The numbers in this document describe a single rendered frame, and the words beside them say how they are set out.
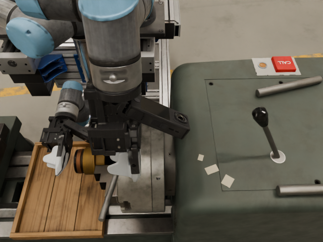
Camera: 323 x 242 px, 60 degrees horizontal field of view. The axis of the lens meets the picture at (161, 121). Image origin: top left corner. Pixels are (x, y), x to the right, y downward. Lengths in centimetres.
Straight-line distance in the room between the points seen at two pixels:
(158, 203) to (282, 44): 260
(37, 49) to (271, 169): 67
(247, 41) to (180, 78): 227
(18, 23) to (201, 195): 62
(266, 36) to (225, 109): 246
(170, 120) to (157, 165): 29
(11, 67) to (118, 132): 90
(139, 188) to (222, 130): 26
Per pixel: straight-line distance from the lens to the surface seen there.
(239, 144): 73
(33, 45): 83
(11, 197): 123
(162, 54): 247
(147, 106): 45
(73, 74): 142
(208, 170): 68
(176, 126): 46
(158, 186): 74
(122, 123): 46
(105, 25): 37
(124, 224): 104
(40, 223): 109
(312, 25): 356
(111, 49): 38
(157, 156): 72
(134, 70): 40
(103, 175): 84
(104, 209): 57
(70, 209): 108
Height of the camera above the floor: 186
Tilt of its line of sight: 55 degrees down
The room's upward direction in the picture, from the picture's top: straight up
